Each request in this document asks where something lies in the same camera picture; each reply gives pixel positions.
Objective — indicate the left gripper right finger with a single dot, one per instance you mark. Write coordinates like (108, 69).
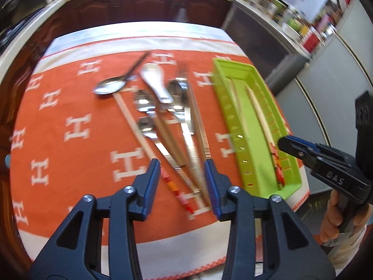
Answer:
(267, 240)

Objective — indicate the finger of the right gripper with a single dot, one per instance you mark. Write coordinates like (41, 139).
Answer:
(301, 142)
(307, 156)

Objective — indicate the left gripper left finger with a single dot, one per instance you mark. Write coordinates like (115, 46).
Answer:
(96, 240)

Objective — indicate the green plastic utensil tray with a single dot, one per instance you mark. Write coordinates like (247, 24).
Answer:
(252, 155)

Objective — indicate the bamboo chopstick red end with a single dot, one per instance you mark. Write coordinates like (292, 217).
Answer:
(269, 138)
(172, 186)
(239, 108)

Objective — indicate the large steel spoon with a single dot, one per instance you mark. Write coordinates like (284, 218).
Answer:
(192, 154)

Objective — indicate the steel fork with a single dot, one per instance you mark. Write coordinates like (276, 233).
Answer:
(181, 78)

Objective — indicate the small steel spoon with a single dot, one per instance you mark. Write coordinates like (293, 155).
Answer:
(144, 103)
(147, 128)

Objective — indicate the dark metal soup spoon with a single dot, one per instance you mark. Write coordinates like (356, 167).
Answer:
(115, 84)

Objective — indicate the white ceramic soup spoon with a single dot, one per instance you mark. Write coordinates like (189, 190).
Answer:
(153, 75)

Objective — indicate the person's right hand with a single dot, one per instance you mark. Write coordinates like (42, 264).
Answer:
(334, 217)

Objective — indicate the silver metal cabinet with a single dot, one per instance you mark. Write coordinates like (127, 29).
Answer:
(276, 57)

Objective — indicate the red labelled canister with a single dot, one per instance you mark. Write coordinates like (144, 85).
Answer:
(310, 42)

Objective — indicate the orange white H-pattern cloth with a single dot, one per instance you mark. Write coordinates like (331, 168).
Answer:
(68, 142)

